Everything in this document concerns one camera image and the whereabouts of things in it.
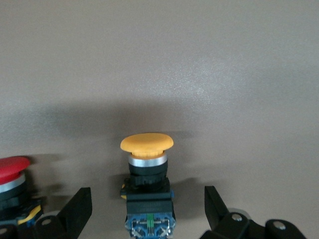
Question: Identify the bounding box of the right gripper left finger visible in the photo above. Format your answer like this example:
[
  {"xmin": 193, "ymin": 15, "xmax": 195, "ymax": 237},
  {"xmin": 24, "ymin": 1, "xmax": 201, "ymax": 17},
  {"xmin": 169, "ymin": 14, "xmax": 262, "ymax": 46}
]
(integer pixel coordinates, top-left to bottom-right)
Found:
[{"xmin": 32, "ymin": 187, "xmax": 93, "ymax": 239}]

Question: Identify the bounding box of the red mushroom push button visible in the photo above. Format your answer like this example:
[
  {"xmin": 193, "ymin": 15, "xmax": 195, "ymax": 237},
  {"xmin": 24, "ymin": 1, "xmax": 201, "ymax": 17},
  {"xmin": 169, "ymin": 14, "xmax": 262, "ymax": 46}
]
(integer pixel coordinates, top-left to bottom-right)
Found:
[{"xmin": 0, "ymin": 156, "xmax": 44, "ymax": 228}]

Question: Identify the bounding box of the yellow mushroom push button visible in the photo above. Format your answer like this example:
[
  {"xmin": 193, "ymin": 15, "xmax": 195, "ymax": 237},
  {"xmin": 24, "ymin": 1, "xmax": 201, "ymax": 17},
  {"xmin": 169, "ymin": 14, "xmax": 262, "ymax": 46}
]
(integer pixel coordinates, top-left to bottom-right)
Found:
[{"xmin": 120, "ymin": 133, "xmax": 177, "ymax": 239}]

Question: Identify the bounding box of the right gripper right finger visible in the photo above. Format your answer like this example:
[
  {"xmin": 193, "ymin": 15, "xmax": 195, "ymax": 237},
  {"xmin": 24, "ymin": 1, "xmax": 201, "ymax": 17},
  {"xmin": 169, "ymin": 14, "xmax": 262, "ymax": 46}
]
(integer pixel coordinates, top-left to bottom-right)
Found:
[{"xmin": 199, "ymin": 185, "xmax": 308, "ymax": 239}]

